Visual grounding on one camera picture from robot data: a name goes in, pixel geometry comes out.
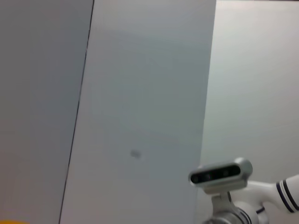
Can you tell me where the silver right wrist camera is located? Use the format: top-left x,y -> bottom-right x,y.
188,157 -> 254,210

